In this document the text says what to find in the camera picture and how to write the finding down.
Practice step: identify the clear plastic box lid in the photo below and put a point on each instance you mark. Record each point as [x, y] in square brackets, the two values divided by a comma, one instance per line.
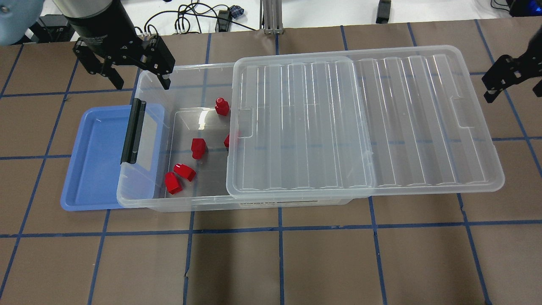
[425, 124]

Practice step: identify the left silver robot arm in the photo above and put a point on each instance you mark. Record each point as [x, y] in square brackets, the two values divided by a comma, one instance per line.
[68, 9]

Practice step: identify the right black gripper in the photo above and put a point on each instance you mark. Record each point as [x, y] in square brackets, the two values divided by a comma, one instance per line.
[509, 72]

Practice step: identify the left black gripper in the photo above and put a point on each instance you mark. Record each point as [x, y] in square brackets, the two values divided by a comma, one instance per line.
[100, 26]

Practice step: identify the blue plastic tray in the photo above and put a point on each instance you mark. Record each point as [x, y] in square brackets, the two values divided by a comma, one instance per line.
[95, 170]

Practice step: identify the aluminium frame post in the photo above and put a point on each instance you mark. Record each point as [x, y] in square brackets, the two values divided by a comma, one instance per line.
[271, 17]

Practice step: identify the red block from tray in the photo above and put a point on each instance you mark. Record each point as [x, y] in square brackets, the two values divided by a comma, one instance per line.
[198, 148]

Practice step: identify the red block in box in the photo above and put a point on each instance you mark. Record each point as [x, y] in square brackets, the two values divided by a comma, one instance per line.
[222, 107]
[184, 171]
[172, 183]
[228, 142]

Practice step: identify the black power adapter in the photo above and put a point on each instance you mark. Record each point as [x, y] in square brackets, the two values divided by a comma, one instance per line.
[383, 11]

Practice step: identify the black box latch handle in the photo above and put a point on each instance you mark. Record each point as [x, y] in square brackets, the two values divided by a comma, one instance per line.
[134, 130]

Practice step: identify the clear plastic storage box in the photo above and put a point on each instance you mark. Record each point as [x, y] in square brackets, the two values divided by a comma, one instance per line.
[301, 135]

